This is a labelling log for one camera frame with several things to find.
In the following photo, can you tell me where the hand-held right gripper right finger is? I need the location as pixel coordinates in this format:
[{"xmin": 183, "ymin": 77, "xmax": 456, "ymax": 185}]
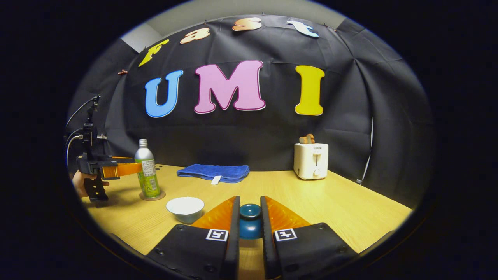
[{"xmin": 260, "ymin": 196, "xmax": 358, "ymax": 280}]

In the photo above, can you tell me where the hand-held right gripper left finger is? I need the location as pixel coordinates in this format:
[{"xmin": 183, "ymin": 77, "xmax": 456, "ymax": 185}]
[{"xmin": 146, "ymin": 196, "xmax": 241, "ymax": 280}]

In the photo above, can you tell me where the silver green water bottle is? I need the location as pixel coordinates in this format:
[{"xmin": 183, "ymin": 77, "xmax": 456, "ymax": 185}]
[{"xmin": 134, "ymin": 139, "xmax": 161, "ymax": 198}]

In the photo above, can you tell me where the teal teacup lid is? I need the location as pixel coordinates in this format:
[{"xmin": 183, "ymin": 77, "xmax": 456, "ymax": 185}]
[{"xmin": 239, "ymin": 203, "xmax": 262, "ymax": 239}]

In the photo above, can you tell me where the round brown coaster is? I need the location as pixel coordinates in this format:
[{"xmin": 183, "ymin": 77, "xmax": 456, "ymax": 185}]
[{"xmin": 139, "ymin": 189, "xmax": 166, "ymax": 201}]

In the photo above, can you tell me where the blue folded towel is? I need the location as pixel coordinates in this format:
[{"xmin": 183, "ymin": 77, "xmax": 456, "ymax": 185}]
[{"xmin": 177, "ymin": 164, "xmax": 250, "ymax": 185}]

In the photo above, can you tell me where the white toaster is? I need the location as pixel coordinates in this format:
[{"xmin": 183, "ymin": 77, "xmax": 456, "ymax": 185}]
[{"xmin": 293, "ymin": 143, "xmax": 329, "ymax": 180}]

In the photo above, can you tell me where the black backdrop cloth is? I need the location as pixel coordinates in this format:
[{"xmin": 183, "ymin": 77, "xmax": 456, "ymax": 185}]
[{"xmin": 67, "ymin": 15, "xmax": 433, "ymax": 210}]

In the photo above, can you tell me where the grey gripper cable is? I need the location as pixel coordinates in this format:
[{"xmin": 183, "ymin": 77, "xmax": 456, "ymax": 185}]
[
  {"xmin": 65, "ymin": 97, "xmax": 96, "ymax": 129},
  {"xmin": 65, "ymin": 134, "xmax": 84, "ymax": 168}
]

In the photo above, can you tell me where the white hanging cable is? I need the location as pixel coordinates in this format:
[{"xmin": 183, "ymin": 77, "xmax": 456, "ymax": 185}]
[{"xmin": 356, "ymin": 117, "xmax": 375, "ymax": 184}]

